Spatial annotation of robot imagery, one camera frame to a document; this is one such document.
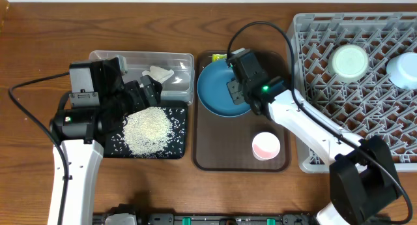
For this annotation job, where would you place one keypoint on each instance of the grey dishwasher rack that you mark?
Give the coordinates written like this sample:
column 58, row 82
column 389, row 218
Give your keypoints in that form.
column 373, row 105

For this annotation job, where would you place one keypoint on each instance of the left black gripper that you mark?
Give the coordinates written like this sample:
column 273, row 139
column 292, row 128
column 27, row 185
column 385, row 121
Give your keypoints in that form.
column 154, row 98

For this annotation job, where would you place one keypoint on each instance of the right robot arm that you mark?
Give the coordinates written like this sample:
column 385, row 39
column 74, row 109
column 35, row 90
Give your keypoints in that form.
column 363, row 178

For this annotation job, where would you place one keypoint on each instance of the green snack wrapper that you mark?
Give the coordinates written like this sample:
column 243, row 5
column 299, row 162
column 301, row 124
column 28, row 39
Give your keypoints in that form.
column 217, row 57

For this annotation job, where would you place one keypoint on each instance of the black rectangular tray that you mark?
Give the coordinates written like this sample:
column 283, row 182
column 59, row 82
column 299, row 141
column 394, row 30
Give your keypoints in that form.
column 177, row 113

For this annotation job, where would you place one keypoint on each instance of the clear plastic bin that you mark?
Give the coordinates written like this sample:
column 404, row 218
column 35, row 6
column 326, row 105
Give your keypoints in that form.
column 179, row 87

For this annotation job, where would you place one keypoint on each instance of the mint green bowl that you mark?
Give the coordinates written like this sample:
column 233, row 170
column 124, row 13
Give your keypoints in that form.
column 349, row 63

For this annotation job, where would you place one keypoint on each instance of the dark blue plate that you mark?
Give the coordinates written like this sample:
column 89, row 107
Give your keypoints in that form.
column 213, row 92

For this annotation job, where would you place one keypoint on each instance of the pile of rice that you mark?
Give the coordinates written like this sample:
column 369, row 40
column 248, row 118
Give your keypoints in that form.
column 147, row 132

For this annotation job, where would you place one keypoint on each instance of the white tissue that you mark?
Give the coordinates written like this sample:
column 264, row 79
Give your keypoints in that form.
column 159, row 74

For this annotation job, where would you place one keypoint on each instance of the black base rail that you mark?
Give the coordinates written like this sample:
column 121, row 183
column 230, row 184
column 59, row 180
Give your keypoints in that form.
column 129, row 214

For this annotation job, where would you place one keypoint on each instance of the light blue bowl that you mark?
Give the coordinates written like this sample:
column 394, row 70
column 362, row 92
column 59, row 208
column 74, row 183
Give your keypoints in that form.
column 402, row 70

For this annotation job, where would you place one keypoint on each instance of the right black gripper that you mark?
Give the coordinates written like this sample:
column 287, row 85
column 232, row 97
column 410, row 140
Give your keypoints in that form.
column 234, row 88

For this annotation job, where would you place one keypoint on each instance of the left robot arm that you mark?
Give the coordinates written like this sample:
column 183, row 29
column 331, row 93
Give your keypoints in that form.
column 96, row 105

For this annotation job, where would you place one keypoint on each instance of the pink and white cup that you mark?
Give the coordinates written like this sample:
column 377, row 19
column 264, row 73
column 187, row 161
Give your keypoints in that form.
column 265, row 146

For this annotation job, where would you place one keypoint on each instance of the brown serving tray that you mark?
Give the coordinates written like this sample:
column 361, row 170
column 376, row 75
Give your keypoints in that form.
column 225, row 143

